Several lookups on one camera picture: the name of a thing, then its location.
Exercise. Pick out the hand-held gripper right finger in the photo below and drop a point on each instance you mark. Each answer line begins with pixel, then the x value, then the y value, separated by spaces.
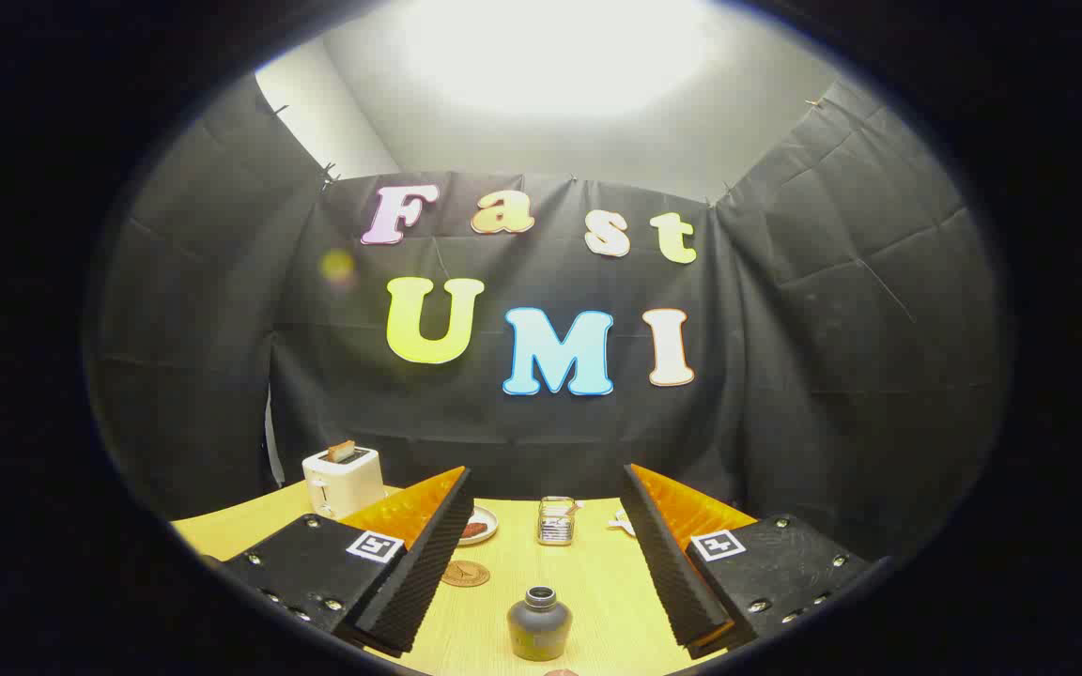
pixel 668 563

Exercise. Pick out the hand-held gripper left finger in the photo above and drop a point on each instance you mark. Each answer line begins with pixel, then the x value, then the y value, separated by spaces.
pixel 428 554

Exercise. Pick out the round brown coaster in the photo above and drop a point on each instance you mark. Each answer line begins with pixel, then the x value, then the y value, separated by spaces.
pixel 465 574

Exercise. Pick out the silver bottle with green label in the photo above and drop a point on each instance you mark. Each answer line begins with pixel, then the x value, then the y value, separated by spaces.
pixel 538 629

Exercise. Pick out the brown meat piece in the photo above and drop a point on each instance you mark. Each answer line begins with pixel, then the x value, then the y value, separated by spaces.
pixel 474 530

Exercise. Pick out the white divided condiment dish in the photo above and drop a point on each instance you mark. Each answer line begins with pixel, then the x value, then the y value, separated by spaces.
pixel 625 523

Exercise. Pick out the white plate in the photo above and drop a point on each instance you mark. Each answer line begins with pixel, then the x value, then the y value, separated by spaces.
pixel 487 521

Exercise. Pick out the wooden table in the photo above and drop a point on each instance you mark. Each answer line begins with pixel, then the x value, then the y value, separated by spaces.
pixel 597 591

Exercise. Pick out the white toaster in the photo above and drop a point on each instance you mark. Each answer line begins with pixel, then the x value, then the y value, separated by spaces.
pixel 348 483

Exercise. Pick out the toast slice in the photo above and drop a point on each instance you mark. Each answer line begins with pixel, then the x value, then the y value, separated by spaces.
pixel 342 452

